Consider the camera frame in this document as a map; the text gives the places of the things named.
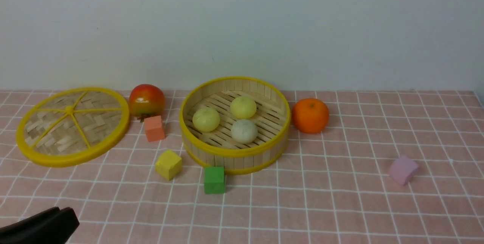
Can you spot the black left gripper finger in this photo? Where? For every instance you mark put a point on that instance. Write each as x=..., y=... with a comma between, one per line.
x=52, y=226

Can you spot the pale yellow bun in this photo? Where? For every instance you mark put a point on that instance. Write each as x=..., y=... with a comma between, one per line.
x=206, y=119
x=243, y=107

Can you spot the white bun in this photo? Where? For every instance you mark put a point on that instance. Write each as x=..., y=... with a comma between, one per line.
x=244, y=131

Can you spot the pale yellow front bun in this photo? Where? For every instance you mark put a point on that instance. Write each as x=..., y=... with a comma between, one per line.
x=243, y=107

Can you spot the yellow bamboo steamer lid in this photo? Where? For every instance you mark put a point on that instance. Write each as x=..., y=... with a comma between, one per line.
x=73, y=127

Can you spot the yellow bamboo steamer tray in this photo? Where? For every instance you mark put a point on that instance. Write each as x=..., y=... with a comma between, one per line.
x=217, y=148

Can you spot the yellow foam cube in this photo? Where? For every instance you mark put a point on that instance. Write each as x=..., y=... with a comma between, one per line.
x=168, y=164

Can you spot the orange foam cube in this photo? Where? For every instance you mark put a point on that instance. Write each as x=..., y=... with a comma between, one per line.
x=154, y=129

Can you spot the red yellow apple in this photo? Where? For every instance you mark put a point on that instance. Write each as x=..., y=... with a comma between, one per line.
x=146, y=101

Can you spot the green foam cube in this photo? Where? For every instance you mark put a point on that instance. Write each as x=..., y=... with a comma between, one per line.
x=214, y=180

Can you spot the orange tangerine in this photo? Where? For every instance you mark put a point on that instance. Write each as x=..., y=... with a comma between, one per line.
x=310, y=115

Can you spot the pink checkered tablecloth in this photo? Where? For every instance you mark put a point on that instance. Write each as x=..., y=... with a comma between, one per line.
x=328, y=188

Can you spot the pink foam block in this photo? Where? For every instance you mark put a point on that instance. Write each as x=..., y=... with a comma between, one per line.
x=403, y=169

